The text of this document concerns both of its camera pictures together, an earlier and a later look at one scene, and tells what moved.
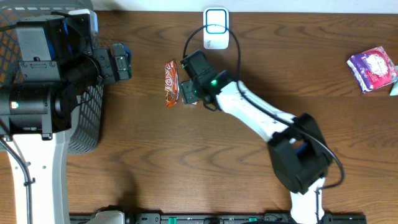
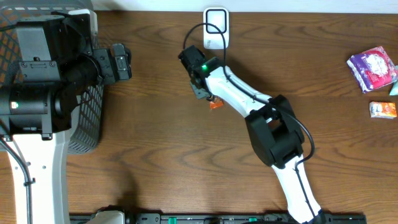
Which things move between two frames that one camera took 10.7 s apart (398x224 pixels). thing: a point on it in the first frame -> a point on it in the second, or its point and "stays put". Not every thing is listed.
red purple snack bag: (373, 69) stays put
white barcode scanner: (216, 37) stays put
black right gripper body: (188, 91) -> (199, 93)
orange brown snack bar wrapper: (171, 83) -> (217, 103)
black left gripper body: (106, 65) stays put
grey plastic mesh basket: (85, 132) stays put
